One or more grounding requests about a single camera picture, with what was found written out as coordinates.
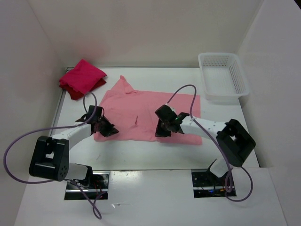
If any light pink t shirt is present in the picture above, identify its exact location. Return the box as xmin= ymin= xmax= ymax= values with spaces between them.
xmin=94 ymin=76 xmax=202 ymax=145

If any magenta t shirt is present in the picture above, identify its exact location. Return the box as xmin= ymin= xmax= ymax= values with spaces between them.
xmin=59 ymin=59 xmax=107 ymax=94

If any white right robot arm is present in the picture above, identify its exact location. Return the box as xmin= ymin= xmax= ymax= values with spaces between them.
xmin=155 ymin=104 xmax=256 ymax=185

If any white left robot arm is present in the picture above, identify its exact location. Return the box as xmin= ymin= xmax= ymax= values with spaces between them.
xmin=29 ymin=105 xmax=119 ymax=188

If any white plastic basket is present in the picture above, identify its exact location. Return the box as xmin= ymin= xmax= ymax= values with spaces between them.
xmin=198 ymin=52 xmax=250 ymax=103

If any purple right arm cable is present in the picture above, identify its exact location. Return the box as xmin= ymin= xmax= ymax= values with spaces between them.
xmin=166 ymin=84 xmax=254 ymax=202

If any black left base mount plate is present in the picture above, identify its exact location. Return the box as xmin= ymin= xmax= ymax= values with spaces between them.
xmin=64 ymin=172 xmax=110 ymax=201

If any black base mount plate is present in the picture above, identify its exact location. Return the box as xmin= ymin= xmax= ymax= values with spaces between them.
xmin=191 ymin=169 xmax=227 ymax=198
xmin=64 ymin=172 xmax=110 ymax=201

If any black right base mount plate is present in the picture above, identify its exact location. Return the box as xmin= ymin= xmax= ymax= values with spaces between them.
xmin=191 ymin=169 xmax=227 ymax=198

